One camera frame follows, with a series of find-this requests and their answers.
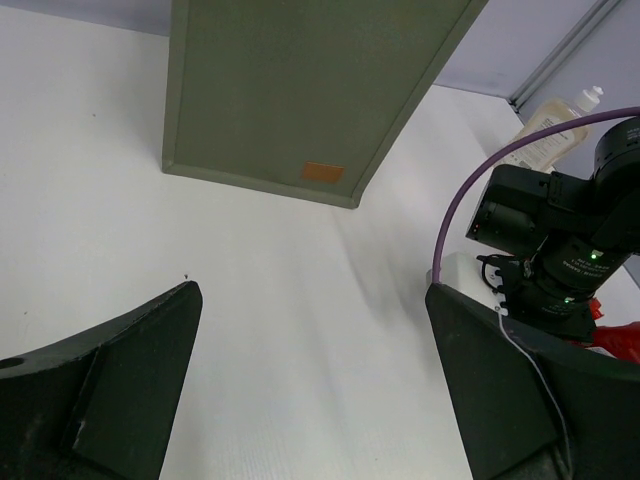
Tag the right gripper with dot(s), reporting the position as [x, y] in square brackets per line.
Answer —
[566, 317]

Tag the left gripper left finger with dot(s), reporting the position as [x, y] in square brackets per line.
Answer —
[100, 404]

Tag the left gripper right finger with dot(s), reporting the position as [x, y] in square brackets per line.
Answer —
[529, 405]

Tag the red soap bottle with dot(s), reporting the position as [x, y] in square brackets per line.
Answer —
[620, 342]

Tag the beige soap bottle white cap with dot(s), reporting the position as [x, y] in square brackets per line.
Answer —
[543, 154]

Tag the green canvas bag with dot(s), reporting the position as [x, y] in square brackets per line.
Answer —
[302, 99]

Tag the right frame post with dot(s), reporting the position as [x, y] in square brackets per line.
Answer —
[563, 51]

